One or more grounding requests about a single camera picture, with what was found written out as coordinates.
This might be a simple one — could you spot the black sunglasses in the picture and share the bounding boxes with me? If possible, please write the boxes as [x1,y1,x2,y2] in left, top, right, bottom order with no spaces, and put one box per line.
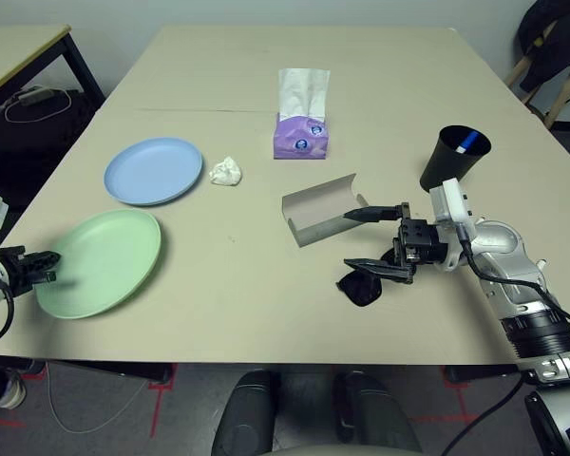
[335,246,401,309]

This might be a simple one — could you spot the light green plate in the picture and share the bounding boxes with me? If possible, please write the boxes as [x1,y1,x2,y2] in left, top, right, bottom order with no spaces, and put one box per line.
[34,208,163,320]

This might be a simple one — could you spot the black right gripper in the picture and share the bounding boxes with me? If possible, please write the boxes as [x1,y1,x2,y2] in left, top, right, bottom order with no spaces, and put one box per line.
[343,201,451,286]

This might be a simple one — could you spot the dark grey robot thigh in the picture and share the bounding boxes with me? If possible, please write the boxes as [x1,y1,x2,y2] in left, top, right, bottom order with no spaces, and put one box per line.
[334,370,422,456]
[211,370,279,456]

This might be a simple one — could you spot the black jacket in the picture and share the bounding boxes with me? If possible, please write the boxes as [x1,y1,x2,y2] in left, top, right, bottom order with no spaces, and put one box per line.
[517,0,570,94]

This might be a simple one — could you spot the thin white floor cable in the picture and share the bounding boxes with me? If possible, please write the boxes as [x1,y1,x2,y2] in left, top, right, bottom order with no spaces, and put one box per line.
[45,363,146,436]

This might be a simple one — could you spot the black plastic cup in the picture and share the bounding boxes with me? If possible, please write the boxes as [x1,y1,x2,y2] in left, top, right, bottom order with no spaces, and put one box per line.
[418,124,493,191]

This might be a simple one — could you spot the white tissue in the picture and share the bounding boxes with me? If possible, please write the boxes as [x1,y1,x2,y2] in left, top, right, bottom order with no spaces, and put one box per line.
[209,156,243,187]

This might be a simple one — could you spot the white adapter cable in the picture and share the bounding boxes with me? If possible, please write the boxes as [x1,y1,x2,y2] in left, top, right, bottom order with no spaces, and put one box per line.
[4,87,73,124]

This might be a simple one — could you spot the beige side table black frame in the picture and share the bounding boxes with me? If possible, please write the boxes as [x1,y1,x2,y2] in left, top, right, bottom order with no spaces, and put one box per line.
[0,24,106,104]

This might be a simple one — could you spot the blue capped marker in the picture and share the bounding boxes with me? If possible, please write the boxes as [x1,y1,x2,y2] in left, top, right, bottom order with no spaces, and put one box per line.
[455,132,479,154]

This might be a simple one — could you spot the grey glasses case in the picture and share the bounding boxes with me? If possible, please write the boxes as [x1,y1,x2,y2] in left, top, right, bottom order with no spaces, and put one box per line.
[280,173,370,249]

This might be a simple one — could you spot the black bag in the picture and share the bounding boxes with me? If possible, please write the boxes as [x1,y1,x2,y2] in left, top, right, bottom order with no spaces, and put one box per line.
[0,87,101,210]

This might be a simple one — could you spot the white bystander shoe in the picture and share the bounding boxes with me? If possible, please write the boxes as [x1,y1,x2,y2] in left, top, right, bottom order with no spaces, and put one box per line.
[0,369,29,410]

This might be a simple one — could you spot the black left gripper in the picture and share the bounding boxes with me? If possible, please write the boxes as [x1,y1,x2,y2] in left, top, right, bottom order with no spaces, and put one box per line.
[0,244,63,296]

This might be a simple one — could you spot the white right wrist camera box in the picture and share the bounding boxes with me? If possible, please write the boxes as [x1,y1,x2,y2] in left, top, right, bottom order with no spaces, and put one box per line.
[428,178,476,272]

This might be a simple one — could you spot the dark grey robot left thigh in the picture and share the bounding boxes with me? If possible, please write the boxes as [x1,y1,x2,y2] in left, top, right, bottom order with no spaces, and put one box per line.
[211,370,279,456]

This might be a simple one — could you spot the wooden leg chair green seat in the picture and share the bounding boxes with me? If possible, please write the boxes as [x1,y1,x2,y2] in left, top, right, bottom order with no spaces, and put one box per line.
[505,32,570,129]

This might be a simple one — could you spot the dark grey robot right thigh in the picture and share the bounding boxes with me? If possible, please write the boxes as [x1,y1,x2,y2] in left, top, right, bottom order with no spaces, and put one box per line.
[334,370,422,456]

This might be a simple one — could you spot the grey power adapter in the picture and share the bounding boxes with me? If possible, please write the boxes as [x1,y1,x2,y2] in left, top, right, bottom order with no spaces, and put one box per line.
[18,86,53,106]

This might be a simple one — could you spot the light blue plate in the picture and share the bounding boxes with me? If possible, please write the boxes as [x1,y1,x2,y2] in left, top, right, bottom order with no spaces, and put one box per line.
[103,137,204,207]

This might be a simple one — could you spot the purple tissue pack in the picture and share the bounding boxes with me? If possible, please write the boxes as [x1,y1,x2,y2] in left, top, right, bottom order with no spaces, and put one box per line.
[272,67,332,161]

